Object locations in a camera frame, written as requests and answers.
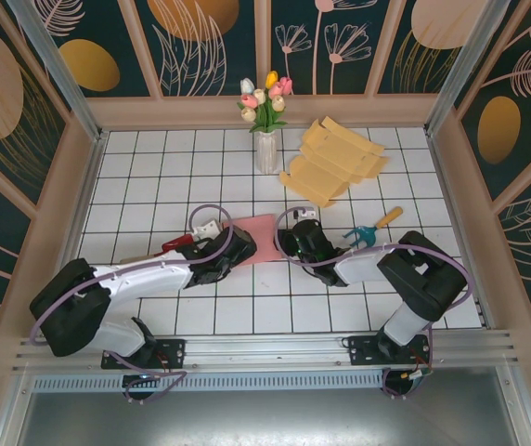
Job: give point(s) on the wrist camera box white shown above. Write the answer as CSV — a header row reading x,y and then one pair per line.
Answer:
x,y
306,214
207,228

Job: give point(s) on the white ribbed vase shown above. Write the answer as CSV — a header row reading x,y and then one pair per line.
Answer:
x,y
266,153

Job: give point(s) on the red toy shovel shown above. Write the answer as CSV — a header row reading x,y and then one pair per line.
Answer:
x,y
177,242

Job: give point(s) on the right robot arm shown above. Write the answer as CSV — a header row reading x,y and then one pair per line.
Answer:
x,y
423,279

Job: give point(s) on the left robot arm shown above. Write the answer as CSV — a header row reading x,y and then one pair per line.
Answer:
x,y
75,306

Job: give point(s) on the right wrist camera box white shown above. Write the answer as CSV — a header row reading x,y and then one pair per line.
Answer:
x,y
306,214

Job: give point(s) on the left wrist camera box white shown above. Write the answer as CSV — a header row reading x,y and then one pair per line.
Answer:
x,y
207,228

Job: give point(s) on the tulip flower bouquet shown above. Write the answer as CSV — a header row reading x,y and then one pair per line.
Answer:
x,y
265,100

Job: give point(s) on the yellow paper box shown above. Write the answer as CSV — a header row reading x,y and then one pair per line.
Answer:
x,y
330,160

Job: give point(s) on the pink paper box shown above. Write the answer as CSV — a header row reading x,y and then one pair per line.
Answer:
x,y
265,237

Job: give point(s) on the aluminium frame post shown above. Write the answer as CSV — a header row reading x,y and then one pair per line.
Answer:
x,y
56,60
470,56

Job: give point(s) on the aluminium mounting rail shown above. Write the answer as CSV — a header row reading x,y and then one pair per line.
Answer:
x,y
265,348

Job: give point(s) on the teal toy rake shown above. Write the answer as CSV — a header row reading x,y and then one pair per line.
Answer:
x,y
363,236

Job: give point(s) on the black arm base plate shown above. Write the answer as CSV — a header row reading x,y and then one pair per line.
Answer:
x,y
172,350
363,353

